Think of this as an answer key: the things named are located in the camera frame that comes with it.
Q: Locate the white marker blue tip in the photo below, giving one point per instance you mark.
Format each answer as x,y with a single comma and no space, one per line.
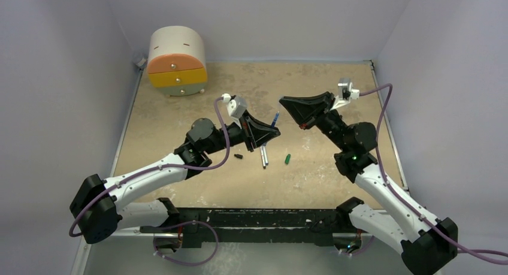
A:
265,156

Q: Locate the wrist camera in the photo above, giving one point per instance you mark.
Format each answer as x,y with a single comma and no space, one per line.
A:
235,105
346,94

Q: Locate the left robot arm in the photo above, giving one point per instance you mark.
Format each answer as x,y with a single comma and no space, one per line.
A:
103,206

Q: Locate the white marker black tip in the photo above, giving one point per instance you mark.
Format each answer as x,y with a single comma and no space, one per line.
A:
262,159

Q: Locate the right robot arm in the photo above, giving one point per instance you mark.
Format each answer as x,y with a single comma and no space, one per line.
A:
407,227

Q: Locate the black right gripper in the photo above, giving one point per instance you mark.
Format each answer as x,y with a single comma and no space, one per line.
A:
320,112

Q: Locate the blue pen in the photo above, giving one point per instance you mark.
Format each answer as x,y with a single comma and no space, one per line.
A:
276,116

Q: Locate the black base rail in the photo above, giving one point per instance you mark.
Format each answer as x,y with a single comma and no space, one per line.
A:
322,227

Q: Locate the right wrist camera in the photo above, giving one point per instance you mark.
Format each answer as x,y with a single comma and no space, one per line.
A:
346,94

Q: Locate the small three-drawer pastel cabinet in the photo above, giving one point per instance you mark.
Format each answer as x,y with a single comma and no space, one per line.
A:
176,63

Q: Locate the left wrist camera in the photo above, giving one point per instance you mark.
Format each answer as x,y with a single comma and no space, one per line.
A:
235,105

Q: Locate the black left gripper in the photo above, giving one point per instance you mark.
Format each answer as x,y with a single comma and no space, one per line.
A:
260,133

